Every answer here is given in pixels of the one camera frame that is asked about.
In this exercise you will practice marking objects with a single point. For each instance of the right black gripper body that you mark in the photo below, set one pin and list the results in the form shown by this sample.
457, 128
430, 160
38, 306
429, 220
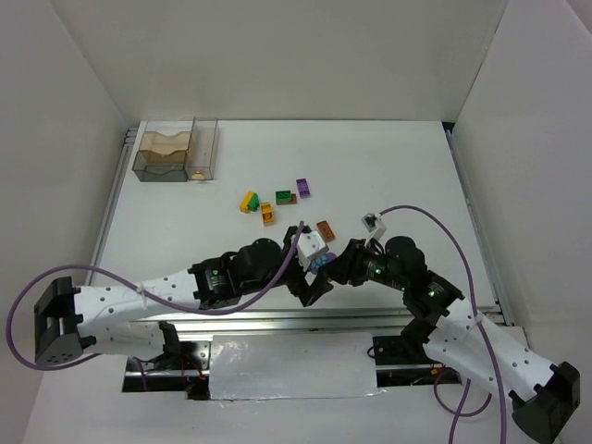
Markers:
350, 261

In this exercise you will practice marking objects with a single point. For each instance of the purple round lego piece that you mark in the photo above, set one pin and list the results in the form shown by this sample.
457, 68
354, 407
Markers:
320, 261

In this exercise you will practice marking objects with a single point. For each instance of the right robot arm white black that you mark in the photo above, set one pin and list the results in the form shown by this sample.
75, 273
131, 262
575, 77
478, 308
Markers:
445, 327

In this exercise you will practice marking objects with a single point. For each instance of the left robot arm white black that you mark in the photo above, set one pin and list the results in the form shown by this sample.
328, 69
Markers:
71, 321

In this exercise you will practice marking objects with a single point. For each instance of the brown lego tile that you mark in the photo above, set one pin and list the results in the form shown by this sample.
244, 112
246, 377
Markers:
325, 231

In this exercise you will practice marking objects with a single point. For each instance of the orange lego brick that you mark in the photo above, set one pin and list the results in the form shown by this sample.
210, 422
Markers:
267, 213

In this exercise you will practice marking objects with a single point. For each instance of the green lego brick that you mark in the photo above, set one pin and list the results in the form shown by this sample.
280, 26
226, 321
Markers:
283, 197

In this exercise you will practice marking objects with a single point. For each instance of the purple lego plate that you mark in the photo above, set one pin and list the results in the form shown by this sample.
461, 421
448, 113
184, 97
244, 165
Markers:
303, 188

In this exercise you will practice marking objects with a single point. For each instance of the yellow green lego stack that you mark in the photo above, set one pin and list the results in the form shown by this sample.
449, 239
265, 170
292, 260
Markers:
250, 202

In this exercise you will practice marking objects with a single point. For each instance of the white foam cover board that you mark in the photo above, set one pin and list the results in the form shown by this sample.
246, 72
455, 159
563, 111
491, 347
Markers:
292, 366

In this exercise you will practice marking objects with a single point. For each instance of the clear tall container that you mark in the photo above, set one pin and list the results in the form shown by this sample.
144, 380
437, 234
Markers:
203, 145

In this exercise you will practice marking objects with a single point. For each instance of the grey tinted container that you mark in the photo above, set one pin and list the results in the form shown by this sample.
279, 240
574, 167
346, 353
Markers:
151, 166

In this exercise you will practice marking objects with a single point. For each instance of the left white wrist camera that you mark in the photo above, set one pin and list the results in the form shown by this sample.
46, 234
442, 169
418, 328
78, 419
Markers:
310, 246

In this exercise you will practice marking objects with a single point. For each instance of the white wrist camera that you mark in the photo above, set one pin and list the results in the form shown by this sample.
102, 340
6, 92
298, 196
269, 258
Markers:
374, 225
310, 246

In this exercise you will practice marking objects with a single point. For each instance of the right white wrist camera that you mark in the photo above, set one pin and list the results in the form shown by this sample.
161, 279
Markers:
374, 225

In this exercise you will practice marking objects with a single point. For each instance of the aluminium front rail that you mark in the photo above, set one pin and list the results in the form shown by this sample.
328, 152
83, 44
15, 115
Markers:
377, 321

